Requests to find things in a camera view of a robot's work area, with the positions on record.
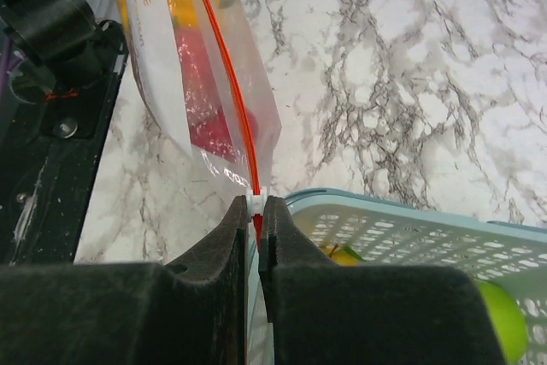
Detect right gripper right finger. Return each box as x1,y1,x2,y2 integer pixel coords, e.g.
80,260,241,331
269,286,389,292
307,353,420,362
259,197,505,364

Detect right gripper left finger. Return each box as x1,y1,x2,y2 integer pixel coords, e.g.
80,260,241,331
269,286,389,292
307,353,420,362
1,197,248,364

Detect teal white plastic basket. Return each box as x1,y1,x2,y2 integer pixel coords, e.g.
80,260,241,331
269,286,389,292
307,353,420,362
248,189,546,364

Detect green apple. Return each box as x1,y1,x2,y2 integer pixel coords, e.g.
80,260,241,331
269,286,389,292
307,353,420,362
475,280,528,364

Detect clear bag orange zipper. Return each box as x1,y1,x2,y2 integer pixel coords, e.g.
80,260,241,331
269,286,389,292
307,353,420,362
102,0,284,216

